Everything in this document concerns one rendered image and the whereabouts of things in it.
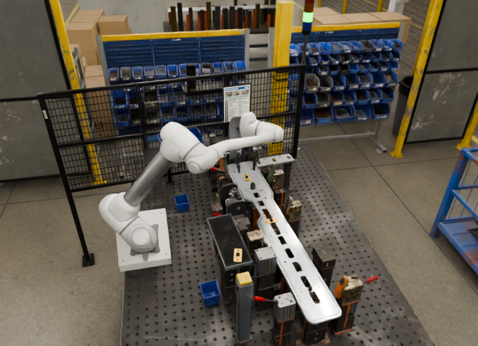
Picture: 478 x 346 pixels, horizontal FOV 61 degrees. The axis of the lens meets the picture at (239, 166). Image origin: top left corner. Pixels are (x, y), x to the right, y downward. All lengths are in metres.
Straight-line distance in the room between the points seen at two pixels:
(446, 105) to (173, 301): 3.93
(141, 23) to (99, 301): 6.39
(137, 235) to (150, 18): 6.84
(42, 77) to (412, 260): 3.66
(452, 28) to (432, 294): 2.66
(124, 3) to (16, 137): 4.88
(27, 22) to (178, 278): 2.52
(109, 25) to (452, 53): 4.61
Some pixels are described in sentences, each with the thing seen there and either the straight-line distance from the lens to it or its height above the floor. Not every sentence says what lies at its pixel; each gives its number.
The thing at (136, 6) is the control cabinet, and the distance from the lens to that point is 8.74.
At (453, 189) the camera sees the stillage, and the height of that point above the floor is 0.56.
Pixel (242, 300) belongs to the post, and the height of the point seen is 1.05.
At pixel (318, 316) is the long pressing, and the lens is 2.04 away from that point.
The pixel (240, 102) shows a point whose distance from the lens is 3.11.
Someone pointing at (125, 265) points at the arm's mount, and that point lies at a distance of 2.61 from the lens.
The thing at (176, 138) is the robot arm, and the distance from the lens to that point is 2.09.
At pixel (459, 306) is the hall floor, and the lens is 3.71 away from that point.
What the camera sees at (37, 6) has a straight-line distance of 3.92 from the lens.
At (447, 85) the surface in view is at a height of 0.87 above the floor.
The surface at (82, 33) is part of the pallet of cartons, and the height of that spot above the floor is 0.99.
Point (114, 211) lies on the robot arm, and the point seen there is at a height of 1.15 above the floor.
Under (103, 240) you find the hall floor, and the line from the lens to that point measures 3.94.
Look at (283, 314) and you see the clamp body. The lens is 2.02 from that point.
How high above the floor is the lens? 2.63
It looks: 34 degrees down
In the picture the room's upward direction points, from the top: straight up
